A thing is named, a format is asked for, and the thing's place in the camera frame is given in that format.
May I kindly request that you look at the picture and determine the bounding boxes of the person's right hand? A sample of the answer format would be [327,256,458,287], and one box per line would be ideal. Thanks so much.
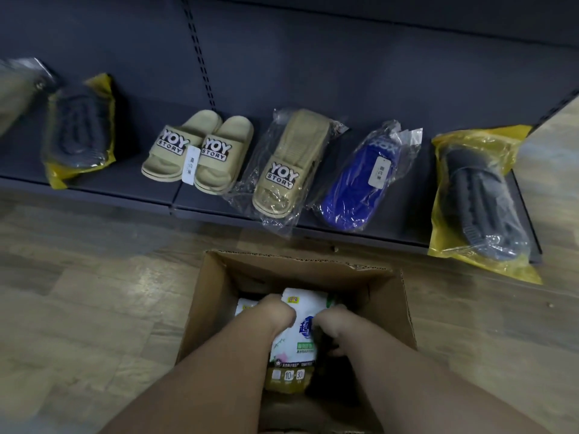
[311,304,365,358]

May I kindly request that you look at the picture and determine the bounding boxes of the person's left hand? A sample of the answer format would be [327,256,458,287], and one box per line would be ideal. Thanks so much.
[243,294,297,340]

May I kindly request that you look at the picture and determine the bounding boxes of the white printed refill packet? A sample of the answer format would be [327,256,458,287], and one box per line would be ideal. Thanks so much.
[264,288,334,395]

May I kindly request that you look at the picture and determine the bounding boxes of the person's left forearm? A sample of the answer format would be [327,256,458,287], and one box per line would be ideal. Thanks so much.
[100,317,283,434]

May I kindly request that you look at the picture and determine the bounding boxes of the person's right forearm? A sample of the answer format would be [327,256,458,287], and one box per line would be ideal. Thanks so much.
[337,322,550,434]

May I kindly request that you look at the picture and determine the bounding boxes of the brown cardboard box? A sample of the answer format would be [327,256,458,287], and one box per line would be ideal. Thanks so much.
[176,250,419,434]

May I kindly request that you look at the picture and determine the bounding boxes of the beige slippers in clear bag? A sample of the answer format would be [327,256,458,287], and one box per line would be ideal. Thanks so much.
[223,108,349,240]

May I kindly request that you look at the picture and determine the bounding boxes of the blue slippers in clear bag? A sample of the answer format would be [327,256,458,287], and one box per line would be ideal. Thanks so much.
[312,120,424,234]

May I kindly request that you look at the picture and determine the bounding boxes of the beige slide slipper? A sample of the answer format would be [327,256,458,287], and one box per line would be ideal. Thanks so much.
[141,109,223,183]
[194,115,255,196]

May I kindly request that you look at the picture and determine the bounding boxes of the white hang tag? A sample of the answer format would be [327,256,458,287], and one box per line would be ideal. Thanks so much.
[181,146,201,186]

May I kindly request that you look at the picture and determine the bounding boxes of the grey slippers in yellow bag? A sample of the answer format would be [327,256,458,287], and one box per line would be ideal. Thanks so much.
[427,125,543,285]

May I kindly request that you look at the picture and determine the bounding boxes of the dark grey metal shelf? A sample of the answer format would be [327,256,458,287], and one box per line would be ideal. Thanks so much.
[0,0,579,266]

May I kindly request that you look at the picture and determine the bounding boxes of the slotted shelf upright strip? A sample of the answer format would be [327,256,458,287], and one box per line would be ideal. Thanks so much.
[179,0,217,111]

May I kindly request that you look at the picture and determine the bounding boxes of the dark slippers in yellow bag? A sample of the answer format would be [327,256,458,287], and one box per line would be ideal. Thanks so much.
[42,72,117,190]

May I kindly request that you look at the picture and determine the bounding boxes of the pale slippers in clear bag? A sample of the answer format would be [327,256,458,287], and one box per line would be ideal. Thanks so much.
[0,57,57,140]

